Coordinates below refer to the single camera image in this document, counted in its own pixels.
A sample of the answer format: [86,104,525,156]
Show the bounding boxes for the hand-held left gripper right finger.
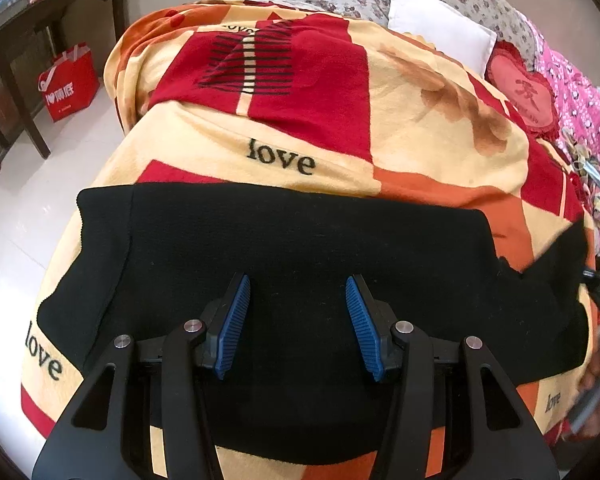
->
[345,275,561,480]

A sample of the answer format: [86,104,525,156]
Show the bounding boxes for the red heart-shaped cushion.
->
[484,40,561,137]

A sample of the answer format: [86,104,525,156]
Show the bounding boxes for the white pillow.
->
[387,0,498,75]

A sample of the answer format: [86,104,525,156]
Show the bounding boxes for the pink printed cloth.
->
[532,20,600,171]

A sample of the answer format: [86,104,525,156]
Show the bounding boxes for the black pants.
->
[36,182,592,464]

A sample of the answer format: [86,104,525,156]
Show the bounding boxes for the red and yellow printed blanket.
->
[20,0,600,480]

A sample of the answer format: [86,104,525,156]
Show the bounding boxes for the red shopping bag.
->
[37,42,101,124]

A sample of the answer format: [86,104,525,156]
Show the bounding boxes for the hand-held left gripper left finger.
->
[31,272,253,480]

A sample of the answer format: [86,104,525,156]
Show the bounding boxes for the multicoloured fabric bundle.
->
[555,127,600,241]

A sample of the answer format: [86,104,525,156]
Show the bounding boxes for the dark wooden table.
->
[0,0,127,161]

